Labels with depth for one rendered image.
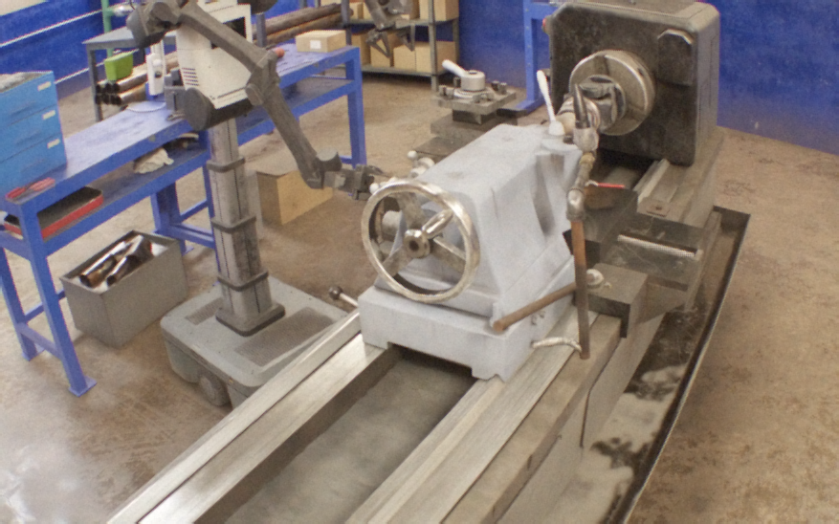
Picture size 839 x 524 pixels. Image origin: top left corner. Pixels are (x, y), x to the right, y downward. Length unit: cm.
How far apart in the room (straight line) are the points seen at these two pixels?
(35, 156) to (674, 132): 232
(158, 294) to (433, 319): 215
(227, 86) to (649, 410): 156
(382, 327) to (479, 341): 21
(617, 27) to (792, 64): 339
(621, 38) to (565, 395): 131
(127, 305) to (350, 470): 202
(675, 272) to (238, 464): 101
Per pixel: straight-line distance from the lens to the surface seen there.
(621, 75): 216
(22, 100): 286
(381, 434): 147
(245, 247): 257
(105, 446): 276
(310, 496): 135
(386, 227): 146
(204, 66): 230
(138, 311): 330
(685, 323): 240
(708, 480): 243
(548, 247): 152
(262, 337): 263
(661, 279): 166
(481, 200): 131
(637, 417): 200
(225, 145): 244
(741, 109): 574
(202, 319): 280
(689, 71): 226
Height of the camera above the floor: 168
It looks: 29 degrees down
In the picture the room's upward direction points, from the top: 3 degrees counter-clockwise
